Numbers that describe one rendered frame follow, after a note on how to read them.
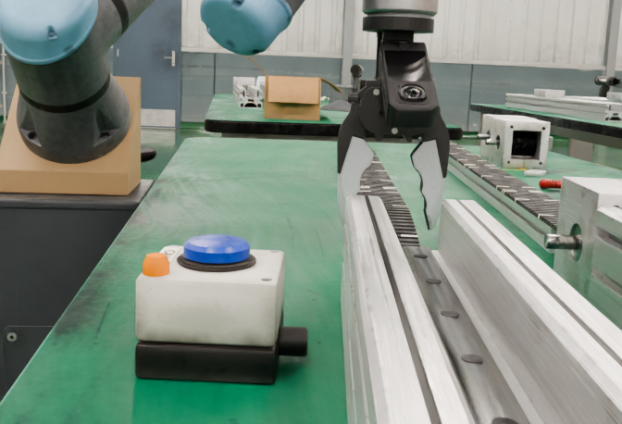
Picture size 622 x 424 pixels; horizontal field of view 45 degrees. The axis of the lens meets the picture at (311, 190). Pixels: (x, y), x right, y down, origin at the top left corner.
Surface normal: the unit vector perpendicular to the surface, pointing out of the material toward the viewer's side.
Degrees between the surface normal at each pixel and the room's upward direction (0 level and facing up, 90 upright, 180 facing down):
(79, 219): 90
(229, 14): 130
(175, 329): 90
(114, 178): 90
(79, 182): 90
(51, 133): 118
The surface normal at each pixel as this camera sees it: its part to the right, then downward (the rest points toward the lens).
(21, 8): 0.04, -0.46
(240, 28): -0.43, 0.73
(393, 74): 0.02, -0.75
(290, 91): 0.07, -0.22
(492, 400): 0.04, -0.99
